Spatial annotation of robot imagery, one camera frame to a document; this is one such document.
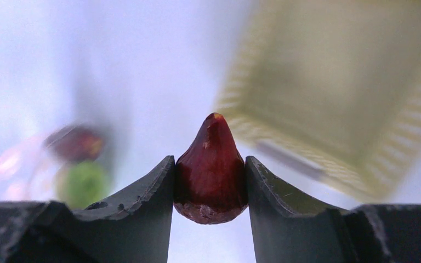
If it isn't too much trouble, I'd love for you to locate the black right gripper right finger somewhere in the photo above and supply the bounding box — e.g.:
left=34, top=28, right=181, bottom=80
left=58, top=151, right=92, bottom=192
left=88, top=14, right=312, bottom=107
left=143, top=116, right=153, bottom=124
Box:
left=246, top=156, right=421, bottom=262

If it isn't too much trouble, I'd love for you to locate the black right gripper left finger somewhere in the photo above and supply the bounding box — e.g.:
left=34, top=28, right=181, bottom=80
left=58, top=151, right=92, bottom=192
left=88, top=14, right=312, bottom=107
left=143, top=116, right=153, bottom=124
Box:
left=0, top=156, right=175, bottom=262

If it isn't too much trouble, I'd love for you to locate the green toy pepper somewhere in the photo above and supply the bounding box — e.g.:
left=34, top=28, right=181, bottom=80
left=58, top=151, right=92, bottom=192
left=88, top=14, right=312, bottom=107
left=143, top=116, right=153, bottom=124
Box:
left=54, top=161, right=110, bottom=209

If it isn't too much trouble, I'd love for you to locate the small dark toy fruit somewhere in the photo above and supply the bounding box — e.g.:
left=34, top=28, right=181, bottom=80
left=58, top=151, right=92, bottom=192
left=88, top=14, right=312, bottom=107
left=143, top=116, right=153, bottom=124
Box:
left=174, top=112, right=248, bottom=225

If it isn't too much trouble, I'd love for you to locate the dark red toy fruit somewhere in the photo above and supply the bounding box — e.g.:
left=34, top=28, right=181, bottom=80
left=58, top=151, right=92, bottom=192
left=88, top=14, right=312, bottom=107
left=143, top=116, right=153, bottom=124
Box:
left=43, top=125, right=105, bottom=163

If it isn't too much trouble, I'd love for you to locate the clear zip top bag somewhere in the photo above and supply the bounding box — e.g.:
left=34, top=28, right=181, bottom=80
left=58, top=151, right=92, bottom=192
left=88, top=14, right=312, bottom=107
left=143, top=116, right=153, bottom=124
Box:
left=0, top=122, right=112, bottom=203

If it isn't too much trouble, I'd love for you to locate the cream perforated plastic basket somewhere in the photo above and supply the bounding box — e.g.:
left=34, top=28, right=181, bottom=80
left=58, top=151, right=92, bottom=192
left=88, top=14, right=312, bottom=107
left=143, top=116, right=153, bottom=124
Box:
left=217, top=1, right=421, bottom=202

